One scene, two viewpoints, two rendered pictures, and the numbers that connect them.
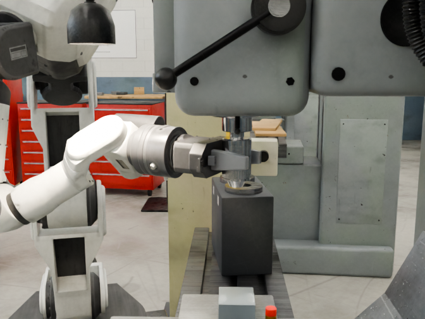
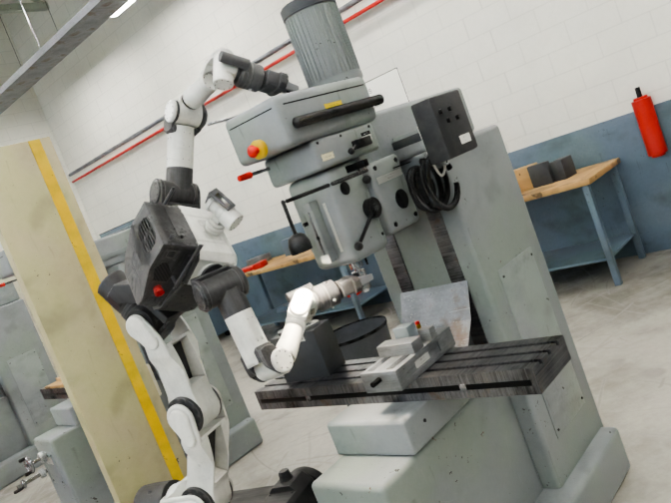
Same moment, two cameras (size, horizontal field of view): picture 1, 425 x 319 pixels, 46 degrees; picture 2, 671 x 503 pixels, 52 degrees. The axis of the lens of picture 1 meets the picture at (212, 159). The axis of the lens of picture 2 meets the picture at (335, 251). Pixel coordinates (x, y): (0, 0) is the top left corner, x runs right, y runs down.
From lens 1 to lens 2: 189 cm
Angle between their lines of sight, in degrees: 48
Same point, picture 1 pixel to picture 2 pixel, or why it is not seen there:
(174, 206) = (111, 463)
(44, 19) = (233, 259)
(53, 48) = not seen: hidden behind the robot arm
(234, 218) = (321, 338)
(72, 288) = (219, 476)
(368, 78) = (401, 222)
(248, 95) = (374, 244)
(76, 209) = (215, 402)
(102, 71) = not seen: outside the picture
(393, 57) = (403, 213)
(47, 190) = (297, 337)
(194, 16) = (350, 221)
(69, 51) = not seen: hidden behind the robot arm
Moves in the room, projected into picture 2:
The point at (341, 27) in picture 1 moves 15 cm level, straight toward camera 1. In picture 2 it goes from (389, 208) to (418, 200)
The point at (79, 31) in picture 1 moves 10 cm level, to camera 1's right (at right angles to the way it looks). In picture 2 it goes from (306, 245) to (325, 236)
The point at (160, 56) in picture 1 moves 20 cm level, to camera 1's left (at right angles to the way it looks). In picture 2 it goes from (328, 246) to (289, 265)
